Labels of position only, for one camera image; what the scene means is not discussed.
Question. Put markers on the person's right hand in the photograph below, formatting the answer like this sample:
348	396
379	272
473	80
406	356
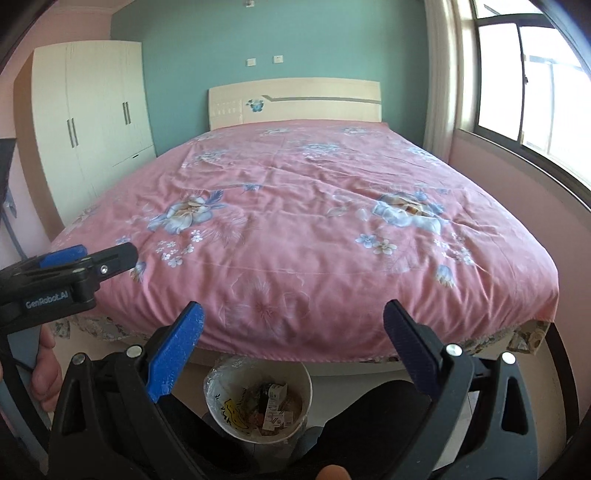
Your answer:
333	473

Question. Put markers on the dark blue hanging cloth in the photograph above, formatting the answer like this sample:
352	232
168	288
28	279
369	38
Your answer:
7	170

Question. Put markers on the cream wardrobe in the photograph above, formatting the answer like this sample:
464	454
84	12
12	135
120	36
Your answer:
92	115

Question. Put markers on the cream bed headboard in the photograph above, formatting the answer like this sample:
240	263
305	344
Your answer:
314	101

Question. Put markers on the window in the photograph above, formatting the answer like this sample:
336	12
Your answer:
535	78

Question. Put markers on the person's left hand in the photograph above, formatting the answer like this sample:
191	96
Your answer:
46	378

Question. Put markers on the cream curtain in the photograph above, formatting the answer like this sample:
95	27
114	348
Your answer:
445	78

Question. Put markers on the white waste bin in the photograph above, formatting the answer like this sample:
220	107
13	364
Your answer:
302	383

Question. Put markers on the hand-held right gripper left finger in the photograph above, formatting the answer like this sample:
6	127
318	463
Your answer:
175	350

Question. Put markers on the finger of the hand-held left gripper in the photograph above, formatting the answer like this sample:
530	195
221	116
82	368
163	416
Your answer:
64	256
115	261

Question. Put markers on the floral bed skirt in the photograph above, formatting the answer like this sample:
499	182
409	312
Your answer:
526	339

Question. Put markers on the clear plastic bin liner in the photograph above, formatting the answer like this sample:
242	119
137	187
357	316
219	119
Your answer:
217	378

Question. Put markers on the pink floral blanket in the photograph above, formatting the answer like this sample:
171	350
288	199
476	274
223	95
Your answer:
300	221

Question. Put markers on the grey shoe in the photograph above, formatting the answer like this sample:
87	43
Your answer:
311	441

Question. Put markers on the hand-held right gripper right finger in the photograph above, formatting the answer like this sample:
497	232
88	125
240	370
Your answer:
415	350

